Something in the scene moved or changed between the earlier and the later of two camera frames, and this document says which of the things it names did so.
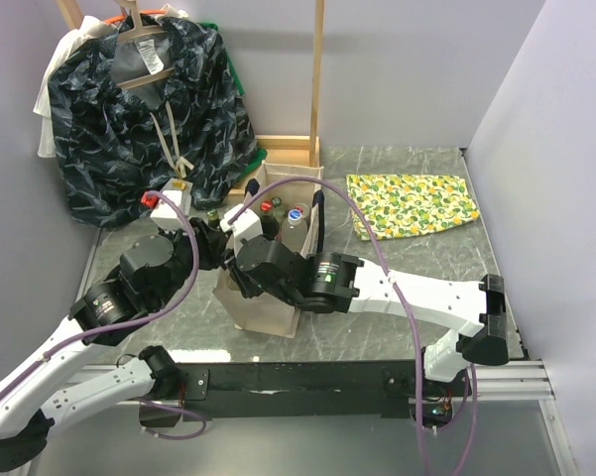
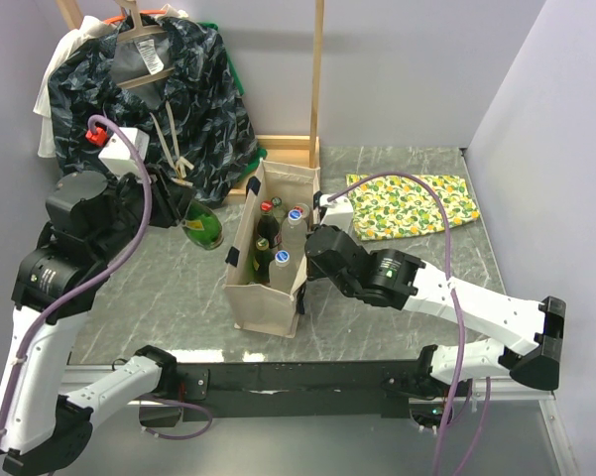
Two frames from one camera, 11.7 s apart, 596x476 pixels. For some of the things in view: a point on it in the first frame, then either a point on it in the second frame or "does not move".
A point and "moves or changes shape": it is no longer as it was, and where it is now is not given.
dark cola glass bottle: x=269 y=222 does not move
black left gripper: x=212 y=244 to x=170 y=199
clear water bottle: x=295 y=233 does not move
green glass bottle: x=212 y=217 moves or changes shape
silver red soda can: x=303 y=208 does not move
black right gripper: x=239 y=278 to x=312 y=269
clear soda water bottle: x=278 y=212 does not move
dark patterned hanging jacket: x=148 y=99 does not move
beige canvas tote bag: x=300 y=184 does not move
